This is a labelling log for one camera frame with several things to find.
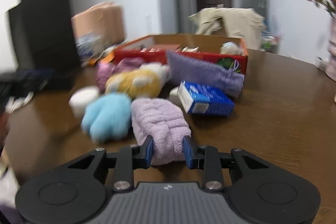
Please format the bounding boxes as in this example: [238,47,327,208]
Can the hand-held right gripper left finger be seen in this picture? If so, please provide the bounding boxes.
[60,135,154,192]

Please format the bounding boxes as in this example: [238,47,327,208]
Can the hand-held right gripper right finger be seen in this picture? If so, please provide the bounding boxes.
[183,135,276,192]

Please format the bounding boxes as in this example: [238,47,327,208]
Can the lilac fluffy towel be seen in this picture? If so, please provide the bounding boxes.
[130,98,192,166]

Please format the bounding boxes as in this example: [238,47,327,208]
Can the blue tissue pack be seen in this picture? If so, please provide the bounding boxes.
[177,80,235,117]

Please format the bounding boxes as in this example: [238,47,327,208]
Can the light blue round cloth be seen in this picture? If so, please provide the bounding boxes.
[81,93,132,143]

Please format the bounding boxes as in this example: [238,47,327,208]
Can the yellow and white plush toy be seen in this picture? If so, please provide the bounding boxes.
[105,63,171,98]

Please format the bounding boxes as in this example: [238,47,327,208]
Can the white roll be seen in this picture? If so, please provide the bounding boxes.
[69,86,100,117]

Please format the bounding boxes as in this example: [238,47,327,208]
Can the pink satin cloth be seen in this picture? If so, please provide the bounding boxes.
[96,61,116,92]
[115,57,146,73]

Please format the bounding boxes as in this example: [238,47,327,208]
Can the red cardboard box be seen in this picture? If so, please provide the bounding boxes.
[113,34,248,83]

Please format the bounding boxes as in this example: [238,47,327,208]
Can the purple knitted pouch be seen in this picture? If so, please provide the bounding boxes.
[167,50,245,98]

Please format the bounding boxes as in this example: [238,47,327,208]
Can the orange cloth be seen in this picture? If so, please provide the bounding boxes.
[87,52,115,67]

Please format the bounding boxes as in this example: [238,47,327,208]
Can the crumpled clear plastic bags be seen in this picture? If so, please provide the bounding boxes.
[77,34,116,62]

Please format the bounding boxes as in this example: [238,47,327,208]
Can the black flat box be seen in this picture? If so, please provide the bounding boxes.
[0,68,75,98]

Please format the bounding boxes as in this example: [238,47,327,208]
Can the green and white package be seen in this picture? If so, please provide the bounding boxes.
[261,31,279,53]

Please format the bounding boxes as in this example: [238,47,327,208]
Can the peach ribbed suitcase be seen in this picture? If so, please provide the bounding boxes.
[71,2,125,46]

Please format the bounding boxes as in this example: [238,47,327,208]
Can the beige coat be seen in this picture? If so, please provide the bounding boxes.
[188,7,264,50]

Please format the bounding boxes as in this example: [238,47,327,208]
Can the black paper bag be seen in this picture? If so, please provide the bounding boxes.
[8,0,80,90]

